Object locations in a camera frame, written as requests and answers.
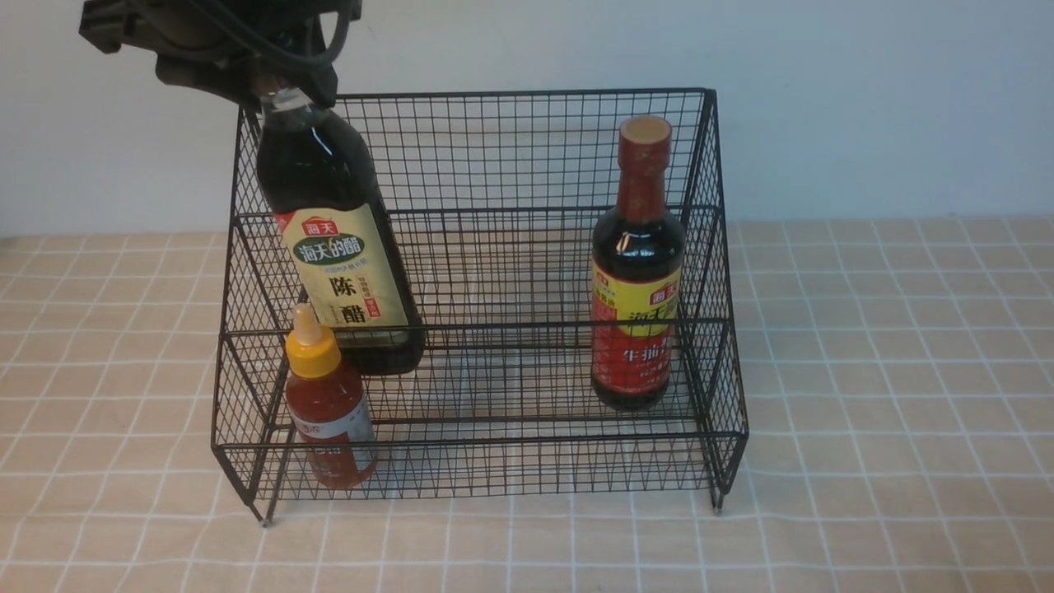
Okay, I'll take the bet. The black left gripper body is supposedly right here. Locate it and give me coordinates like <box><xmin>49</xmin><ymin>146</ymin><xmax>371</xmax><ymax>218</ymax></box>
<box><xmin>79</xmin><ymin>1</ymin><xmax>362</xmax><ymax>110</ymax></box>

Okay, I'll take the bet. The soy sauce bottle red label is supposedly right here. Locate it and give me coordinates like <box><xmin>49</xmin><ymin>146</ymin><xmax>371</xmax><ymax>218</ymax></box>
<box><xmin>590</xmin><ymin>114</ymin><xmax>686</xmax><ymax>412</ymax></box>

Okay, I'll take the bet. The dark vinegar bottle gold cap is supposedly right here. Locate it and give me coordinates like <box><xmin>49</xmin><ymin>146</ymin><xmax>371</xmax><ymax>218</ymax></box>
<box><xmin>256</xmin><ymin>77</ymin><xmax>426</xmax><ymax>376</ymax></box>

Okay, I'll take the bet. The black wire mesh shelf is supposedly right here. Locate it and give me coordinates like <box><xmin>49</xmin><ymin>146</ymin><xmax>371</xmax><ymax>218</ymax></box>
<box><xmin>210</xmin><ymin>87</ymin><xmax>749</xmax><ymax>525</ymax></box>

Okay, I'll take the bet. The red chili sauce squeeze bottle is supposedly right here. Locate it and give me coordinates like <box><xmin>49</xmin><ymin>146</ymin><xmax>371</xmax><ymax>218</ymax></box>
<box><xmin>285</xmin><ymin>303</ymin><xmax>377</xmax><ymax>489</ymax></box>

